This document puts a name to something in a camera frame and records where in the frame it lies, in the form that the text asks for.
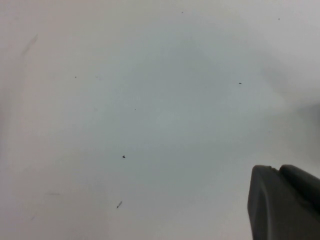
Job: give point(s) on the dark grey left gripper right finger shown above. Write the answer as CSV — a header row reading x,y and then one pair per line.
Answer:
x,y
302,182

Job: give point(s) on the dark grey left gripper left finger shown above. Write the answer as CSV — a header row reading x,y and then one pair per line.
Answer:
x,y
275,212

